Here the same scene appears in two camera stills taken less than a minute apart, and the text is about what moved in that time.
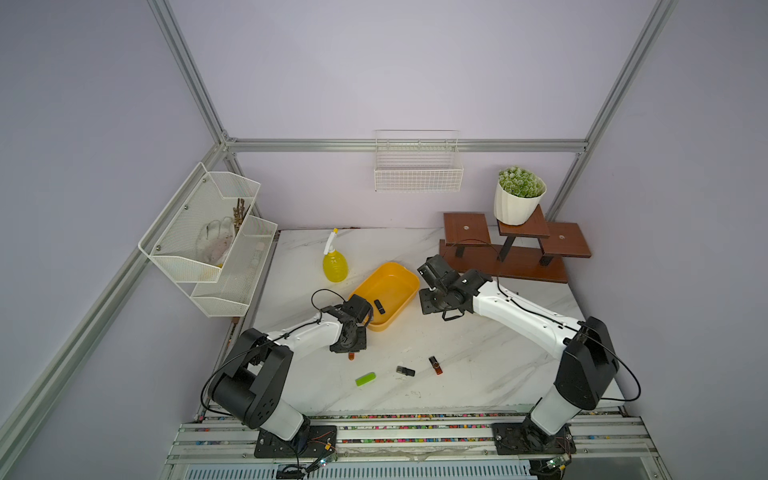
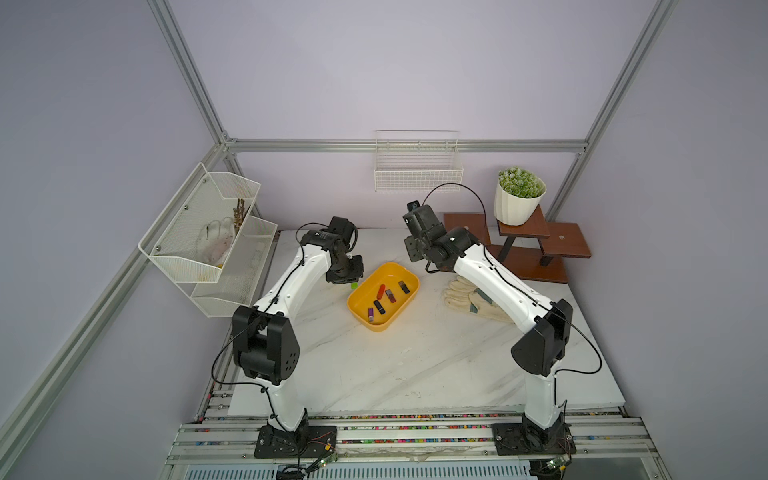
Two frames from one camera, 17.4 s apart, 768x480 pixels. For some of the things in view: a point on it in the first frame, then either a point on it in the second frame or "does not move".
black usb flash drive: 379,306 does not move
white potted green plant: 517,195 does not move
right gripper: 426,306 to 416,256
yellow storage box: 386,289 does not move
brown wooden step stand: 530,251 does not move
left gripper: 361,344 to 357,272
